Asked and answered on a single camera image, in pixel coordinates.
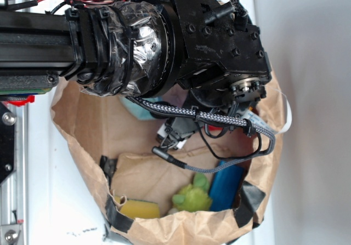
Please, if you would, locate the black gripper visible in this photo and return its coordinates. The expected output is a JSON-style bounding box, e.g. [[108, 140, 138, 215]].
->
[[156, 86, 266, 150]]

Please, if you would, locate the green plush toy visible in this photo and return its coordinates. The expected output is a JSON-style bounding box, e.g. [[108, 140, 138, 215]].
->
[[167, 173, 213, 215]]

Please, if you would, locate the black metal corner plate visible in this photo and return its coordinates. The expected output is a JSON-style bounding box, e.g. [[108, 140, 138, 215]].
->
[[0, 103, 16, 184]]

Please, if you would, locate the yellow sponge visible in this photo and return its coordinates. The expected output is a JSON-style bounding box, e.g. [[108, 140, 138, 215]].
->
[[114, 196, 161, 219]]

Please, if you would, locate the grey braided cable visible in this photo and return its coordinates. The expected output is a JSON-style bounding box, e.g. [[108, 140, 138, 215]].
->
[[124, 95, 276, 174]]

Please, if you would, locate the red crumpled cloth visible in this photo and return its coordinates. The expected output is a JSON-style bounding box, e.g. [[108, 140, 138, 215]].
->
[[208, 126, 223, 131]]

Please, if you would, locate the brown paper bag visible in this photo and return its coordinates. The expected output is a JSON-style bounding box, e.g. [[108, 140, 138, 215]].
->
[[51, 80, 282, 244]]

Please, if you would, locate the aluminium frame rail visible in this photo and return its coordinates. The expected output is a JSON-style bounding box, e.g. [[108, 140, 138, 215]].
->
[[1, 102, 28, 244]]

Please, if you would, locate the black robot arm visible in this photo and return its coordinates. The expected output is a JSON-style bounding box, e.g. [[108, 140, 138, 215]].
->
[[1, 0, 275, 143]]

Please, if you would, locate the teal knitted cloth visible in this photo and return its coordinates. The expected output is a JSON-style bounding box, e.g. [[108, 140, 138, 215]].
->
[[120, 97, 155, 121]]

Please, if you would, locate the white ribbon cable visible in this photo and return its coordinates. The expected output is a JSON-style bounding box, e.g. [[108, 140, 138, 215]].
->
[[244, 86, 293, 135]]

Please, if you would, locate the blue block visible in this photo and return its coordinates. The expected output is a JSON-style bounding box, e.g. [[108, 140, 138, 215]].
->
[[209, 165, 244, 212]]

